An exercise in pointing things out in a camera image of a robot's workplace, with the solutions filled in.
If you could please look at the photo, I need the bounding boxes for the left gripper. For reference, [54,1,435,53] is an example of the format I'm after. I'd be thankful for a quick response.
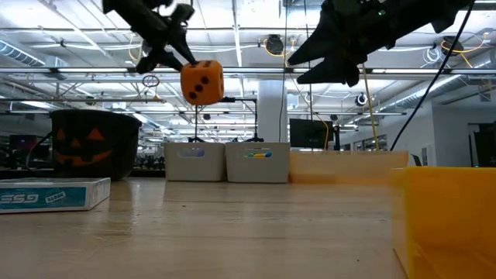
[102,0,199,75]

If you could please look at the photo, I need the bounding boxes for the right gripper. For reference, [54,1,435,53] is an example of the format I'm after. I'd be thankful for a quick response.
[286,0,408,87]

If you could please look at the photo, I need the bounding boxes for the orange foam dice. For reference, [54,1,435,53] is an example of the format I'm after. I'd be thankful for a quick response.
[180,60,225,106]

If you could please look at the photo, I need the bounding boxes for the purple foam dice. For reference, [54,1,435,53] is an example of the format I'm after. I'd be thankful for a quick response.
[177,147,205,159]

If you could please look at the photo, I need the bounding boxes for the black monitor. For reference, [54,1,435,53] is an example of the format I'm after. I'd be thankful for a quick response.
[289,118,335,150]
[9,133,38,154]
[473,123,496,167]

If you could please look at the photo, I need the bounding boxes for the translucent orange tray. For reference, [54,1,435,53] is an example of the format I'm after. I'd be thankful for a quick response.
[288,150,410,186]

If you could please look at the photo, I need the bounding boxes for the grey plastic bin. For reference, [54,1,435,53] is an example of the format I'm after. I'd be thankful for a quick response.
[164,142,227,182]
[224,142,291,184]

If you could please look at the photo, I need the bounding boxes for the black pumpkin-face bucket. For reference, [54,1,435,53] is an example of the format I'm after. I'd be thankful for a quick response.
[50,108,143,181]

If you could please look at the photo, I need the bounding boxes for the white card green emblem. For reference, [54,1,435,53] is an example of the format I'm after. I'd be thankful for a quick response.
[0,177,112,214]

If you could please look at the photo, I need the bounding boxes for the yellow cable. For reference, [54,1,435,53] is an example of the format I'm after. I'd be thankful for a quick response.
[362,64,381,151]

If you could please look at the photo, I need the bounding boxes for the black background gantry frame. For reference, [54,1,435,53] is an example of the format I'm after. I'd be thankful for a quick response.
[193,96,259,143]

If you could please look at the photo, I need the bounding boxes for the black hanging cable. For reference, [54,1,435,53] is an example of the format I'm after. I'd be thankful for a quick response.
[389,2,474,151]

